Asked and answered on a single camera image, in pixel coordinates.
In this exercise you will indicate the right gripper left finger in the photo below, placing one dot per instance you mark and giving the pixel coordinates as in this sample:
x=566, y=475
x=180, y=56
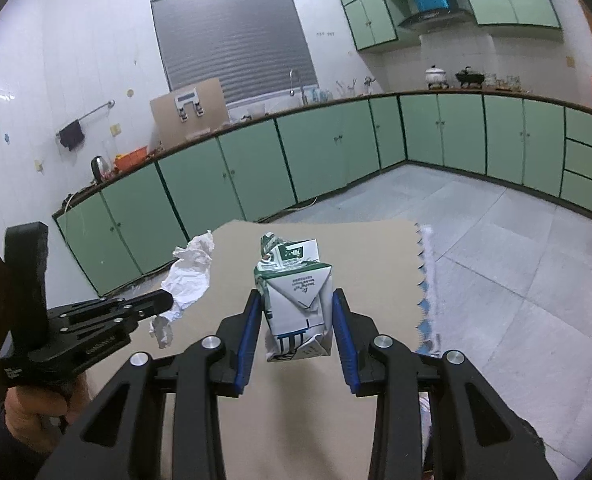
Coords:
x=239, y=336

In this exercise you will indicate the steel electric kettle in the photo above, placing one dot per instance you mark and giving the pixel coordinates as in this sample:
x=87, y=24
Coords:
x=101, y=169

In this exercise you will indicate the green lower kitchen cabinets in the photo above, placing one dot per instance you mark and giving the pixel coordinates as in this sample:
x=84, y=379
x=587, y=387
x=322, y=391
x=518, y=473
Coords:
x=123, y=229

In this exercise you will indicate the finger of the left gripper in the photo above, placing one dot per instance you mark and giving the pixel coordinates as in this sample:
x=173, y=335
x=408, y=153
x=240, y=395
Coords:
x=143, y=306
x=91, y=336

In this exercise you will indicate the black wok pan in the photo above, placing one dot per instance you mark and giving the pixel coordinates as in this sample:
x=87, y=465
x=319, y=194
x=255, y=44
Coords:
x=469, y=78

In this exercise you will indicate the wall towel rail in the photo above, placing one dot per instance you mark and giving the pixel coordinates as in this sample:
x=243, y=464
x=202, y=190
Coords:
x=108, y=105

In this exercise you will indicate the grey window blind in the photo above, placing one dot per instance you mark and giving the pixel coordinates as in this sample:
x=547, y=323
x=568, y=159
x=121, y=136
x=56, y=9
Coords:
x=250, y=46

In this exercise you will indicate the brown cardboard box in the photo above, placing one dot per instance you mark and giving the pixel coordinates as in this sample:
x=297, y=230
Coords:
x=188, y=112

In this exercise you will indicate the left human hand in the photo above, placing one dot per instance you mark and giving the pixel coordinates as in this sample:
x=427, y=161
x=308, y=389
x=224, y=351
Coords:
x=29, y=410

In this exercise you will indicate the green white milk carton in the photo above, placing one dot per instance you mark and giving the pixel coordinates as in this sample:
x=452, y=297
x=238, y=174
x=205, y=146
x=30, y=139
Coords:
x=296, y=288

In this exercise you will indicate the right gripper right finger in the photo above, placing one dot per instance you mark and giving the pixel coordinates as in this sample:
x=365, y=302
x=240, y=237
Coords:
x=354, y=334

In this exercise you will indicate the black hanging cloth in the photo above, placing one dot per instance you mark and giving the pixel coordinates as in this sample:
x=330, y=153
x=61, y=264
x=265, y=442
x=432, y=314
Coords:
x=71, y=136

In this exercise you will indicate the white cooking pot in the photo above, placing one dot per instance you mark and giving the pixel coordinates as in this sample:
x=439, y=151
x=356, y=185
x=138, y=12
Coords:
x=436, y=78

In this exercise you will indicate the white tissue paper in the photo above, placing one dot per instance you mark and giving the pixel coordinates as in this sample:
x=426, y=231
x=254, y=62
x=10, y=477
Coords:
x=186, y=282

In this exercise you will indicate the orange plastic basket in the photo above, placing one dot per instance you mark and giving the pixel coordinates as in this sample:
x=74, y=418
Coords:
x=124, y=162

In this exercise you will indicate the chrome sink faucet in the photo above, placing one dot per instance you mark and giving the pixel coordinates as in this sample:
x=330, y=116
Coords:
x=296, y=86

